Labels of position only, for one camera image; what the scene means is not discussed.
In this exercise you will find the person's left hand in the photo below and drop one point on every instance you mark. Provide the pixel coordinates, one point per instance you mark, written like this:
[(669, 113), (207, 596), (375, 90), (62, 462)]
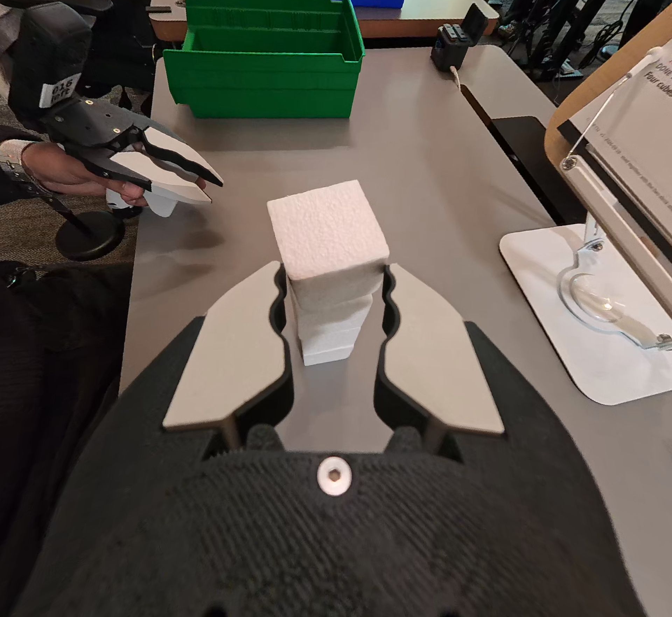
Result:
[(57, 171)]

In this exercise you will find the green plastic bin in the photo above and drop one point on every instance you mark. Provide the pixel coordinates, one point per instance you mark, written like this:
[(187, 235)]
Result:
[(262, 82)]

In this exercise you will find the white document stand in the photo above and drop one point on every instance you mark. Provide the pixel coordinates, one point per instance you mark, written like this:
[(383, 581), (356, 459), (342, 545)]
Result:
[(530, 312)]

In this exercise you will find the black charger box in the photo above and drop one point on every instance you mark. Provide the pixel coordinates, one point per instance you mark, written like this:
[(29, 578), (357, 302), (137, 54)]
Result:
[(451, 45)]

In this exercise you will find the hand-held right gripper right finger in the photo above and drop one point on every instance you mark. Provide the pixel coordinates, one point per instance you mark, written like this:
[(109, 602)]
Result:
[(446, 365)]

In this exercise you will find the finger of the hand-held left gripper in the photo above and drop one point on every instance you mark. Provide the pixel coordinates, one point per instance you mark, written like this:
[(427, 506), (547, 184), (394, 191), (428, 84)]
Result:
[(176, 147), (157, 173)]

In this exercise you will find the person's left forearm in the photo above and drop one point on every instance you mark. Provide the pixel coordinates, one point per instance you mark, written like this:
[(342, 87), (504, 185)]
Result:
[(15, 166)]

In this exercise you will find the person's black pants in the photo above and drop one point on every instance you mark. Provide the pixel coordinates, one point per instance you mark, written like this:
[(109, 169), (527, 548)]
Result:
[(52, 417)]

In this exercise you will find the printed instruction sheet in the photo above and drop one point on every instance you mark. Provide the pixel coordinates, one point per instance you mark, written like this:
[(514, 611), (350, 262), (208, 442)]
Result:
[(645, 118)]

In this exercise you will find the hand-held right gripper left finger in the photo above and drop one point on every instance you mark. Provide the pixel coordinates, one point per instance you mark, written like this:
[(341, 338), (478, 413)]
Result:
[(220, 365)]

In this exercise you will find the black round-base stand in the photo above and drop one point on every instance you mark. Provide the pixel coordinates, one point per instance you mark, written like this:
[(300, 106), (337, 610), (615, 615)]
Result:
[(92, 236)]

